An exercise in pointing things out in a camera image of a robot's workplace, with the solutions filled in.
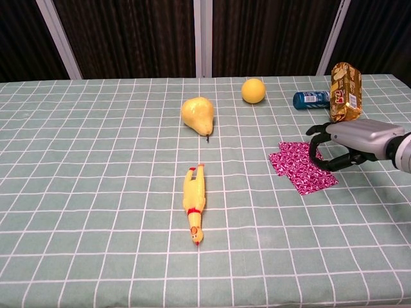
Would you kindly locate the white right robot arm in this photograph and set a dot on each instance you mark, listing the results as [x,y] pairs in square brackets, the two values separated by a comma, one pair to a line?
[404,154]

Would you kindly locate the green white-grid tablecloth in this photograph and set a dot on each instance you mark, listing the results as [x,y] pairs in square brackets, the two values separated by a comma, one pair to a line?
[96,192]

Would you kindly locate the dark white-framed partition panel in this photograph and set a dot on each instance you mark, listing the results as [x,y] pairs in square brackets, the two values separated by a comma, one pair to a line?
[266,35]
[25,38]
[128,35]
[379,32]

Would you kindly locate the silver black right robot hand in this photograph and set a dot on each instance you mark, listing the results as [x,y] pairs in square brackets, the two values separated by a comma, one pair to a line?
[363,138]

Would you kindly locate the gold snack packet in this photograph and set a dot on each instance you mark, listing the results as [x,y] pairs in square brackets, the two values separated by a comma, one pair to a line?
[346,93]

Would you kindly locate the yellow rubber chicken toy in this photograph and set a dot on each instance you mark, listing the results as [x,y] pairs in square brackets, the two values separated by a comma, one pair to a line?
[194,192]

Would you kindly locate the yellow pear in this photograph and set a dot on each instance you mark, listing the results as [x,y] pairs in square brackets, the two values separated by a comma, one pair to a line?
[196,114]

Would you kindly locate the blue drink can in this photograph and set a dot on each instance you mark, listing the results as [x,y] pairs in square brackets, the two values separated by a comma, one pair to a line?
[309,100]

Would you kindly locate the yellow ball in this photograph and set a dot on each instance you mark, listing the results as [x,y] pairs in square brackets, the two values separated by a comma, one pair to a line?
[253,91]

